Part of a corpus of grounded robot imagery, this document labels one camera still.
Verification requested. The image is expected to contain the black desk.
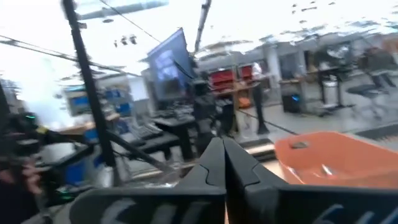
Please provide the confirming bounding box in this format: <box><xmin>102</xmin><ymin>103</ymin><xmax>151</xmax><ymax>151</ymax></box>
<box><xmin>152</xmin><ymin>113</ymin><xmax>197</xmax><ymax>161</ymax></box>

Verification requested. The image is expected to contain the person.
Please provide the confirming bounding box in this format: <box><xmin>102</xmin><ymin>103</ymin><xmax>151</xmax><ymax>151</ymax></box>
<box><xmin>250</xmin><ymin>61</ymin><xmax>271</xmax><ymax>135</ymax></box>

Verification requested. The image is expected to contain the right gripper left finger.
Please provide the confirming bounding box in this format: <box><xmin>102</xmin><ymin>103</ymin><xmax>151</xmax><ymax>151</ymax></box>
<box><xmin>69</xmin><ymin>136</ymin><xmax>227</xmax><ymax>224</ymax></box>

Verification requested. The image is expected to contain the orange plastic bin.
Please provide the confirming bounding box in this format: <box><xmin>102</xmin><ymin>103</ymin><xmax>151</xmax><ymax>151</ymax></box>
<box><xmin>274</xmin><ymin>131</ymin><xmax>398</xmax><ymax>190</ymax></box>

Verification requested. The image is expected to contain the black equipment stand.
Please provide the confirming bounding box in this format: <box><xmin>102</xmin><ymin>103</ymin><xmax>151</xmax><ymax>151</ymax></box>
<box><xmin>190</xmin><ymin>71</ymin><xmax>237</xmax><ymax>156</ymax></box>

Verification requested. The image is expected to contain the person's hand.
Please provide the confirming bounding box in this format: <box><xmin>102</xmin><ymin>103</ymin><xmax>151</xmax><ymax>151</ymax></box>
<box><xmin>0</xmin><ymin>164</ymin><xmax>43</xmax><ymax>195</ymax></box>

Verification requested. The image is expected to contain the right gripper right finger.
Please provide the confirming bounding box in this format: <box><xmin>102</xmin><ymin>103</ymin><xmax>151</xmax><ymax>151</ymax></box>
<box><xmin>223</xmin><ymin>136</ymin><xmax>398</xmax><ymax>224</ymax></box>

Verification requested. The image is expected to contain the large display monitor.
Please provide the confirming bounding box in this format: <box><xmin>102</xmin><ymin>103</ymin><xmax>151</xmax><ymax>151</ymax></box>
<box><xmin>146</xmin><ymin>27</ymin><xmax>196</xmax><ymax>102</ymax></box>

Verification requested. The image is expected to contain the red storage bin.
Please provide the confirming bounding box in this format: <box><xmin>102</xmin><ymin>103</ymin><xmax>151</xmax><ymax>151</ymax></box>
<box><xmin>208</xmin><ymin>68</ymin><xmax>236</xmax><ymax>91</ymax></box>
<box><xmin>238</xmin><ymin>64</ymin><xmax>253</xmax><ymax>80</ymax></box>

